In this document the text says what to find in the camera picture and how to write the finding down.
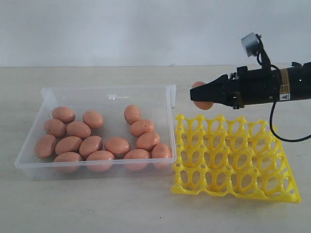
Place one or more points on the brown egg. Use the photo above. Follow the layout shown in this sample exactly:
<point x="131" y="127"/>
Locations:
<point x="55" y="127"/>
<point x="45" y="146"/>
<point x="68" y="157"/>
<point x="79" y="129"/>
<point x="64" y="114"/>
<point x="68" y="144"/>
<point x="89" y="145"/>
<point x="161" y="151"/>
<point x="137" y="154"/>
<point x="148" y="141"/>
<point x="118" y="146"/>
<point x="201" y="99"/>
<point x="100" y="161"/>
<point x="93" y="119"/>
<point x="141" y="126"/>
<point x="132" y="113"/>

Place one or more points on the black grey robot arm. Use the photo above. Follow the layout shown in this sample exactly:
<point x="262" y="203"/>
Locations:
<point x="294" y="83"/>

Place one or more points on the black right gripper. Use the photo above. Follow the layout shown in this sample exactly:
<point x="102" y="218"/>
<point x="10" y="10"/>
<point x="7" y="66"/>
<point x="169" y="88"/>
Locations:
<point x="243" y="87"/>

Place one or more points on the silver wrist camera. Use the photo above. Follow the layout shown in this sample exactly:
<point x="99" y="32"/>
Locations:
<point x="252" y="44"/>

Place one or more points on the clear plastic bin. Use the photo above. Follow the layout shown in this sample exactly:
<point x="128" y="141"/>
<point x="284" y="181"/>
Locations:
<point x="156" y="102"/>

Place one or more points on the yellow plastic egg tray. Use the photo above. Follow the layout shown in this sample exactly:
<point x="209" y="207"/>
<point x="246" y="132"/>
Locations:
<point x="231" y="157"/>

